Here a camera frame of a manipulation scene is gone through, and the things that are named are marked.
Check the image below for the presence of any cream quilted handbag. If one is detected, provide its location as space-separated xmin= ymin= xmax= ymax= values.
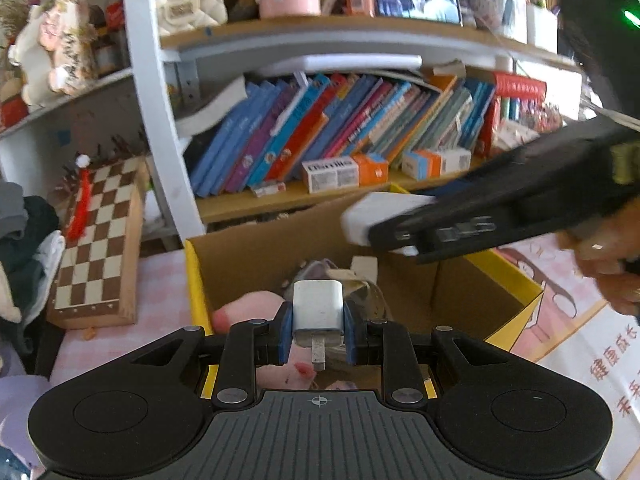
xmin=155 ymin=0 xmax=228 ymax=37

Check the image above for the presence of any plush bunny doll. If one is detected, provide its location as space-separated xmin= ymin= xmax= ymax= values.
xmin=8 ymin=0 xmax=98 ymax=107

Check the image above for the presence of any stack of papers and books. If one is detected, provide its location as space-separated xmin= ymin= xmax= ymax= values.
xmin=466 ymin=67 xmax=563 ymax=159

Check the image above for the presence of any yellow cardboard box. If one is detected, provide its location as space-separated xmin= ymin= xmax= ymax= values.
xmin=184 ymin=194 xmax=541 ymax=350

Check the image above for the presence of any pink cartoon desk mat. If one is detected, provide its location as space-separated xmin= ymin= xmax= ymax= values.
xmin=0 ymin=234 xmax=640 ymax=480

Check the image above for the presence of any small white charger plug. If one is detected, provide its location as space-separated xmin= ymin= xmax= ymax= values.
xmin=292 ymin=280 xmax=345 ymax=372

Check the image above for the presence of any wooden chess board box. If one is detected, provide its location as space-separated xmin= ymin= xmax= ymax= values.
xmin=47 ymin=157 xmax=149 ymax=330

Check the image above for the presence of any orange white toothpaste box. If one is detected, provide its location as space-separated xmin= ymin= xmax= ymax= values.
xmin=303 ymin=154 xmax=388 ymax=194

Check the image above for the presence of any white power bank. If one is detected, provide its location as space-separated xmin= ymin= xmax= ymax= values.
xmin=341 ymin=192 xmax=436 ymax=257

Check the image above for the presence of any row of leaning books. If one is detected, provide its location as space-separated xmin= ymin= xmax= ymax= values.
xmin=184 ymin=70 xmax=496 ymax=198

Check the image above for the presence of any white bookshelf frame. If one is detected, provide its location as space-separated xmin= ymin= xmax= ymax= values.
xmin=0 ymin=0 xmax=586 ymax=246

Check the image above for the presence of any orange white small box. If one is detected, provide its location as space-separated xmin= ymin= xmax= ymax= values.
xmin=400 ymin=148 xmax=472 ymax=181

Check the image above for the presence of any smartphone on shelf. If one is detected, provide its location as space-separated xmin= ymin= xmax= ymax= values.
xmin=376 ymin=0 xmax=462 ymax=25

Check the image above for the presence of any pink plush paw toy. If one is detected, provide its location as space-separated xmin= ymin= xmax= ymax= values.
xmin=212 ymin=290 xmax=316 ymax=404

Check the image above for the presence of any pile of clothes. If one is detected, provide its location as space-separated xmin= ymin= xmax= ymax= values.
xmin=1 ymin=182 xmax=64 ymax=356

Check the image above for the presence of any red tassel ornament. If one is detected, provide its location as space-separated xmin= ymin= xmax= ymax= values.
xmin=65 ymin=154 xmax=92 ymax=242

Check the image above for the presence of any person's right hand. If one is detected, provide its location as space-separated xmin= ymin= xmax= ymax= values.
xmin=556 ymin=197 xmax=639 ymax=318

